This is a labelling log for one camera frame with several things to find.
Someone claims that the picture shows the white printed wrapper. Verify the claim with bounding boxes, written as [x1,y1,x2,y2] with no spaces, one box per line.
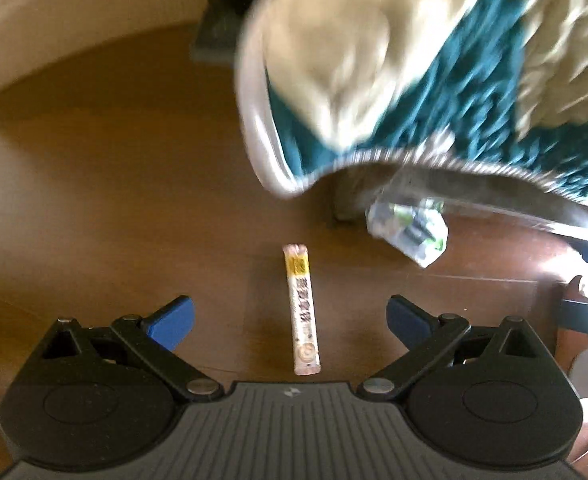
[365,197,449,268]

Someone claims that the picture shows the yellow white stick packet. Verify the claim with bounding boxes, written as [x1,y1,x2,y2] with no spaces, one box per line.
[282,243,322,376]

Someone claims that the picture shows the blue white zigzag quilt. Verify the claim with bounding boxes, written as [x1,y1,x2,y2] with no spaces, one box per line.
[234,0,588,241]

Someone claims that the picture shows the low metal table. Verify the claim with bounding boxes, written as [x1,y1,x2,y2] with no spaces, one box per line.
[331,165,588,241]

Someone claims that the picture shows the cream door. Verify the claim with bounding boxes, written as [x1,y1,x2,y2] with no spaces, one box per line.
[0,0,195,108]

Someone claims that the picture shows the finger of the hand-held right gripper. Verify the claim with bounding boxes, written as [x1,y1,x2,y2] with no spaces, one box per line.
[560,298,588,342]

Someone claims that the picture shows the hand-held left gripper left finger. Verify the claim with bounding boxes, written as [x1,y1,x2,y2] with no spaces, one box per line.
[39,295,225,403]

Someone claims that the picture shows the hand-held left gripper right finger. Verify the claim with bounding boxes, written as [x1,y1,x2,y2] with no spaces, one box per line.
[356,294,545,403]

